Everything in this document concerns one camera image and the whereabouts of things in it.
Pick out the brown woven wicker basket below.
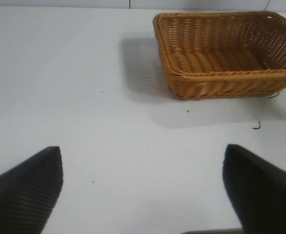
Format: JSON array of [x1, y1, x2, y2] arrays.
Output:
[[153, 10, 286, 100]]

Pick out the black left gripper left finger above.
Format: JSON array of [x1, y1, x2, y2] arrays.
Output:
[[0, 146, 64, 234]]

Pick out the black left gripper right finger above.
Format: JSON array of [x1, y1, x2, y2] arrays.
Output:
[[222, 143, 286, 234]]

